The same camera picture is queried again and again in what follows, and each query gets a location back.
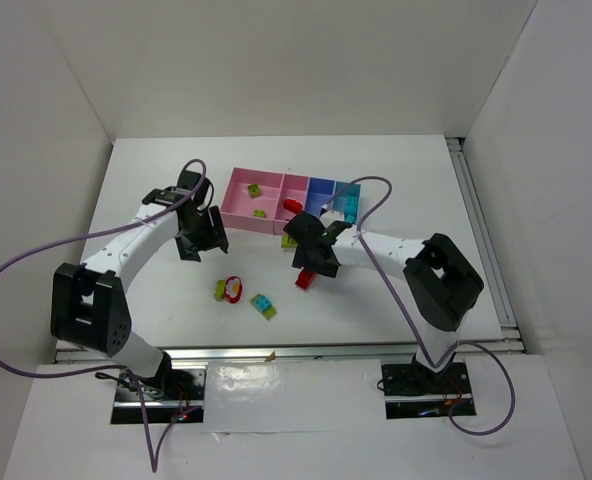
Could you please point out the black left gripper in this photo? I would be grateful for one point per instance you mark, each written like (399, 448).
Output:
(202, 235)

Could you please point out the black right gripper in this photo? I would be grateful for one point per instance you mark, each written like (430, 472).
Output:
(314, 252)

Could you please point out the red lego brick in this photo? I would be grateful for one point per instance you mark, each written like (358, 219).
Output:
(292, 206)
(305, 279)

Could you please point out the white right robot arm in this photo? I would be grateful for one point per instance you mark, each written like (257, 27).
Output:
(432, 282)

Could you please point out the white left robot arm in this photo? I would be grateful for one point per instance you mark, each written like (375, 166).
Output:
(89, 305)

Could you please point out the teal legos in container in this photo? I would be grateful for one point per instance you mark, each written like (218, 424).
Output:
(350, 210)

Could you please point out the pink large container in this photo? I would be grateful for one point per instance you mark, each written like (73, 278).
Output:
(237, 208)

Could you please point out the green lego on white plate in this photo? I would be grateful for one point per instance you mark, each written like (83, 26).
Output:
(288, 243)

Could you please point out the green lego beside flower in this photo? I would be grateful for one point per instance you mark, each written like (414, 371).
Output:
(219, 292)

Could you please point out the red white flower lego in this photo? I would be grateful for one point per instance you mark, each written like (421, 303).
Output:
(233, 289)

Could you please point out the blue green stacked lego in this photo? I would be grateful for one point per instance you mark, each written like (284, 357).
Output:
(263, 305)

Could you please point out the blue purple container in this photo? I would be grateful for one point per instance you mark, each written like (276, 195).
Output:
(319, 192)

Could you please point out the pink small container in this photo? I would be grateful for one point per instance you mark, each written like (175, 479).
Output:
(292, 186)

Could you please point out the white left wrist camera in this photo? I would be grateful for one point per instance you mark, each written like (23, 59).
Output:
(328, 217)

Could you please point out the aluminium rail front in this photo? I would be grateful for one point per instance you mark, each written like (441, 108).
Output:
(291, 352)

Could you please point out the aluminium rail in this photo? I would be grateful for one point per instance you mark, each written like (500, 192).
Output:
(291, 352)
(511, 334)

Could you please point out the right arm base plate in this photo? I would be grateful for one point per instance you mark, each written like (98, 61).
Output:
(412, 393)

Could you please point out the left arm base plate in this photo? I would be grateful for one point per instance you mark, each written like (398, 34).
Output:
(185, 399)

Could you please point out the aluminium rail right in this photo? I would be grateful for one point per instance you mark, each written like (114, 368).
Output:
(511, 334)

